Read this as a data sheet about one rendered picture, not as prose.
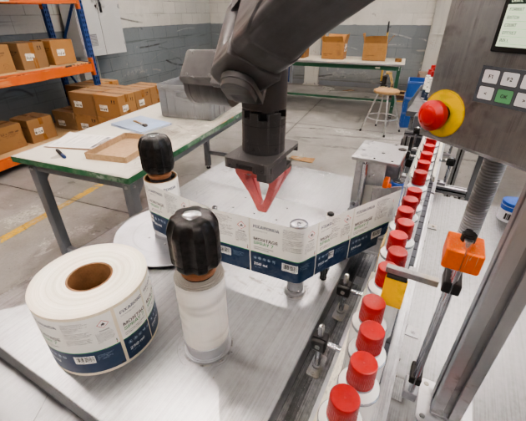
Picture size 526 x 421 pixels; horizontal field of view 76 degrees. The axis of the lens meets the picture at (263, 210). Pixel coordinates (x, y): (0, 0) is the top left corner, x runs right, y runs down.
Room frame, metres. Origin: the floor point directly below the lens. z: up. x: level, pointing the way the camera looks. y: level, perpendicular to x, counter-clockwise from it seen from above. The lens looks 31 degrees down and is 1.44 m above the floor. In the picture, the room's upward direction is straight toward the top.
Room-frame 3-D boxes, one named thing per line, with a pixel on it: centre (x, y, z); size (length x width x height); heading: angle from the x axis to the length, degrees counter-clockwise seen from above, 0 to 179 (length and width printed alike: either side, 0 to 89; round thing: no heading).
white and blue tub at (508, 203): (0.97, -0.84, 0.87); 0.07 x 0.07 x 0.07
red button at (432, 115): (0.43, -0.22, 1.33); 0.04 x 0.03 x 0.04; 27
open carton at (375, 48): (5.73, -1.77, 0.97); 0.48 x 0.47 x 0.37; 162
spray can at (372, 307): (0.34, -0.16, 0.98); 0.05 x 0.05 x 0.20
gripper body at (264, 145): (0.43, 0.00, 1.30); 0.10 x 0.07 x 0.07; 153
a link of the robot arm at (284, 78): (0.43, 0.00, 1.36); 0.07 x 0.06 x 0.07; 70
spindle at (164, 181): (0.80, 0.27, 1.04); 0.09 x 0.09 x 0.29
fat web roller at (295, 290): (0.57, -0.07, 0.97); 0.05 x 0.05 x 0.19
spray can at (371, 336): (0.29, -0.14, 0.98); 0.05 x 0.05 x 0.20
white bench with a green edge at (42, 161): (2.37, 0.61, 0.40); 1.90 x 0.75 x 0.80; 159
